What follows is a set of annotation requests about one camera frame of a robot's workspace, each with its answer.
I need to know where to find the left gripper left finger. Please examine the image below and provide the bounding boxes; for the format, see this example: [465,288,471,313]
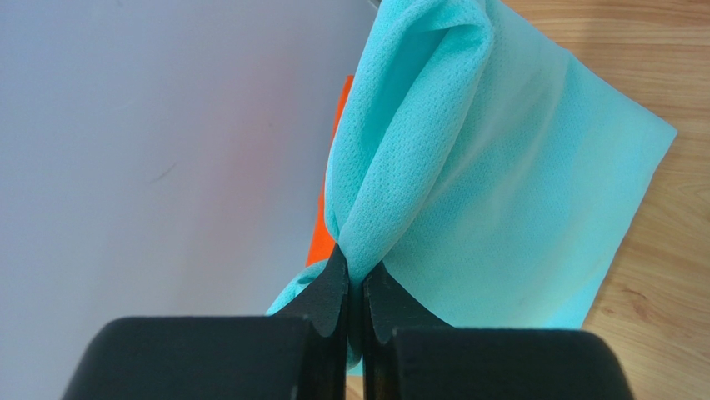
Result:
[64,248,349,399]

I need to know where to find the folded orange t-shirt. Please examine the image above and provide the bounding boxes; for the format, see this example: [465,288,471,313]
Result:
[305,75,354,268]

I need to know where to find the mint green t-shirt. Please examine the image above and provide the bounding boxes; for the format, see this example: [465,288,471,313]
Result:
[265,0,679,376]

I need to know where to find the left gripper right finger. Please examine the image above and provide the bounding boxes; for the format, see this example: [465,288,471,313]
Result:
[362,264,633,399]

